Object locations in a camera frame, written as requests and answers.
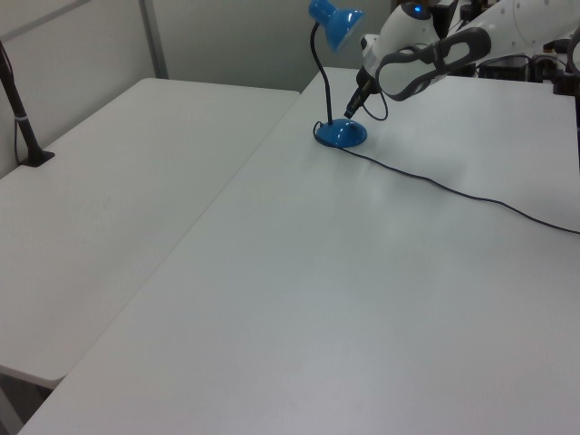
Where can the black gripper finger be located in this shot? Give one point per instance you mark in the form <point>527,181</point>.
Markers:
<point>349,109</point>
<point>357,105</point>

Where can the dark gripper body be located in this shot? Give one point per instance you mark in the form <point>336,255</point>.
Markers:
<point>366,84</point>

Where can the blue gooseneck desk lamp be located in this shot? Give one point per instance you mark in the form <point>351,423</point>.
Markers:
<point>337,131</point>

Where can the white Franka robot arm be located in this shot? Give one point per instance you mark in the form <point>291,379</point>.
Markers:
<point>512,22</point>

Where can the black electronics case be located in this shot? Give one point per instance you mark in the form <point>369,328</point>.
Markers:
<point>505,68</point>

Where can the black camera stand with clamp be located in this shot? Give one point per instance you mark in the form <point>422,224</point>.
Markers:
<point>566,77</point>

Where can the black camera stand with base plate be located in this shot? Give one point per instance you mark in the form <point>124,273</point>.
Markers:
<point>22,129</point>

